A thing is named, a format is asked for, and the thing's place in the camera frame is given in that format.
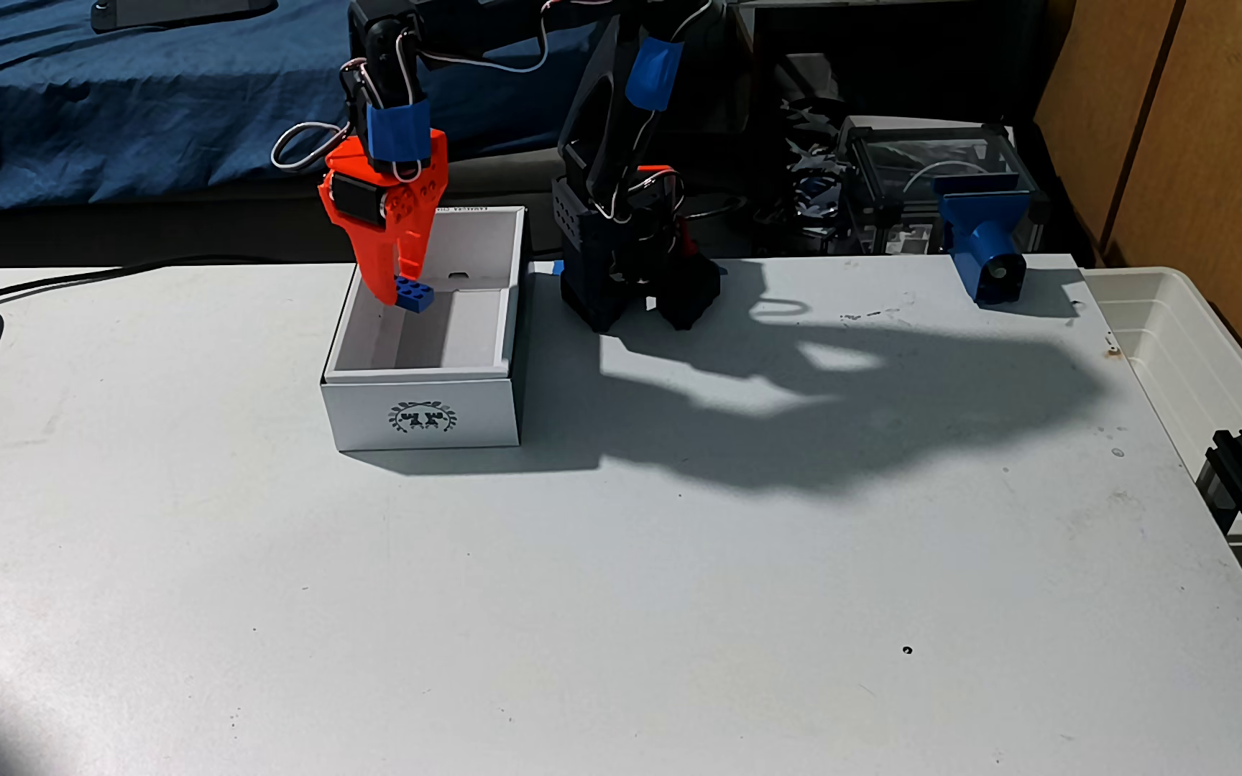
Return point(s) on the blue bed blanket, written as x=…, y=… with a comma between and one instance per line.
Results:
x=147, y=97

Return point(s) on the white plastic bin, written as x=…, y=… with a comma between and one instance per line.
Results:
x=1171, y=345

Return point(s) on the clear acrylic enclosure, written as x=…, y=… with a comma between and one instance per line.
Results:
x=901, y=162

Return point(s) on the wooden wardrobe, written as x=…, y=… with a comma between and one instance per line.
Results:
x=1225, y=162

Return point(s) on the white cardboard box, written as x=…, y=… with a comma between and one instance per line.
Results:
x=422, y=415

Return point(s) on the black white patterned bag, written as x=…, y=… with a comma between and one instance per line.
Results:
x=815, y=189

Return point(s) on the blue printed clamp mount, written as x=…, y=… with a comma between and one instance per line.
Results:
x=982, y=232

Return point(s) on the blue toy brick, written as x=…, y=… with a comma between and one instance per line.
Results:
x=415, y=294

